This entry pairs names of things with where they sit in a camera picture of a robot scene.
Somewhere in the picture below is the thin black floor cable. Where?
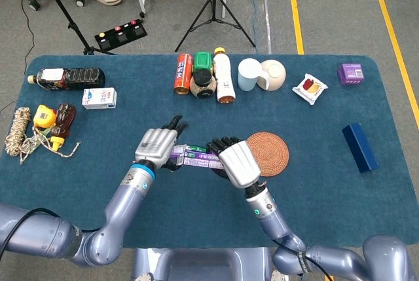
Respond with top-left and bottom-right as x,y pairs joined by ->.
3,0 -> 36,75

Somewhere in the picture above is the small purple box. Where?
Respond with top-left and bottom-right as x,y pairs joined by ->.
337,63 -> 365,86

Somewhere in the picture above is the blue felt table mat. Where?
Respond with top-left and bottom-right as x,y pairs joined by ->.
0,54 -> 419,250

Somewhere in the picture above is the grey-blue robot torso base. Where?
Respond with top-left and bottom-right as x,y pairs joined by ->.
130,247 -> 274,281

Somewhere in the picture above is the long dark blue box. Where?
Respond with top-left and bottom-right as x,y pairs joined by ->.
341,122 -> 380,174

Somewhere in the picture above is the blue floor cable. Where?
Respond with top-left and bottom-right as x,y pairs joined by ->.
234,0 -> 259,53

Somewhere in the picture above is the coiled beige rope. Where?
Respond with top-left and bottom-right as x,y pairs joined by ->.
4,106 -> 82,166

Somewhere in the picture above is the black slanted tripod stand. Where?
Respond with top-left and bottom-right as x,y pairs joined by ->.
32,0 -> 115,56

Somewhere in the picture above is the white can brown lid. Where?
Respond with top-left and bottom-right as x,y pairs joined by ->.
212,47 -> 236,104

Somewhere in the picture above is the cream ceramic bowl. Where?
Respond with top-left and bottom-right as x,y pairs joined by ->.
257,59 -> 287,92

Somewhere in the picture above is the orange drink can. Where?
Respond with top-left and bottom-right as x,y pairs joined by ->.
173,52 -> 194,96

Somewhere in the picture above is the green lidded container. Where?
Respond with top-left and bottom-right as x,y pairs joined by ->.
192,50 -> 214,74

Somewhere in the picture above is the light blue plastic cup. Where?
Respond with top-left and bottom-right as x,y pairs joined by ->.
237,58 -> 266,92

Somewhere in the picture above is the white red snack packet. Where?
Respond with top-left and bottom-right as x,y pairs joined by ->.
291,73 -> 329,105

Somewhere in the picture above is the purple green toothpaste box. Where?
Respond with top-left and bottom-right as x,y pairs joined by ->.
170,143 -> 225,170

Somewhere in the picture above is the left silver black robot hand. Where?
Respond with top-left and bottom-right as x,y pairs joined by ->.
134,115 -> 189,172

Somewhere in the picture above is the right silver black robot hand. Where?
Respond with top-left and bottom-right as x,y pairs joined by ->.
205,136 -> 263,190

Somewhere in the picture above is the black foot pedal board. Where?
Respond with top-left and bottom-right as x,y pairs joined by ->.
94,18 -> 148,50

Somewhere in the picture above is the glass jar black lid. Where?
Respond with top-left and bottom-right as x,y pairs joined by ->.
189,67 -> 217,99

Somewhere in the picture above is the yellow tape measure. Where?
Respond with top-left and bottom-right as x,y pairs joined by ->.
33,104 -> 57,128

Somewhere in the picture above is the white blue carton box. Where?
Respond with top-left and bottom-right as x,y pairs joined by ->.
81,87 -> 118,111

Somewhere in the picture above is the round woven rattan coaster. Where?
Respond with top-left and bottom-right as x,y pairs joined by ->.
246,132 -> 291,178

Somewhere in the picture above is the dark tea bottle red label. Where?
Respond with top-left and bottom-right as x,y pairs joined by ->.
27,67 -> 106,91

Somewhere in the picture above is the red snack package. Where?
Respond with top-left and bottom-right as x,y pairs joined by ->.
48,103 -> 77,151

